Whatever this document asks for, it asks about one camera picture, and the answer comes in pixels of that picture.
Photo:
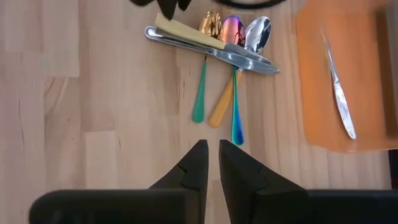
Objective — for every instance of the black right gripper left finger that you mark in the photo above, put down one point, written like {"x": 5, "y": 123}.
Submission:
{"x": 174, "y": 205}

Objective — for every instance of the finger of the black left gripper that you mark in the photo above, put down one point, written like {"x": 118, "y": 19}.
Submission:
{"x": 184, "y": 3}
{"x": 168, "y": 7}

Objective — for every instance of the orange plastic tray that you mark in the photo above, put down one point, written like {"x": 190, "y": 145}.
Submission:
{"x": 357, "y": 46}

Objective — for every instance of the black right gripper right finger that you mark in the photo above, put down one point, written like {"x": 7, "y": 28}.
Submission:
{"x": 264, "y": 205}

